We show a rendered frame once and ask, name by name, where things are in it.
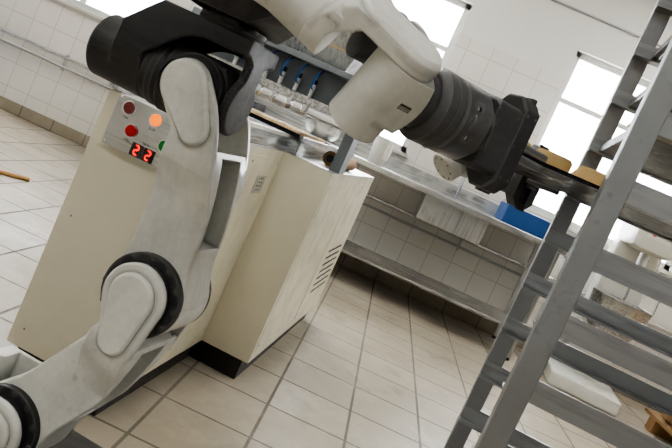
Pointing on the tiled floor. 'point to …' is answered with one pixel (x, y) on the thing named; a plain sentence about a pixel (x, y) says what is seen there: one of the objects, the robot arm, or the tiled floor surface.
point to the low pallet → (656, 424)
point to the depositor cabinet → (282, 261)
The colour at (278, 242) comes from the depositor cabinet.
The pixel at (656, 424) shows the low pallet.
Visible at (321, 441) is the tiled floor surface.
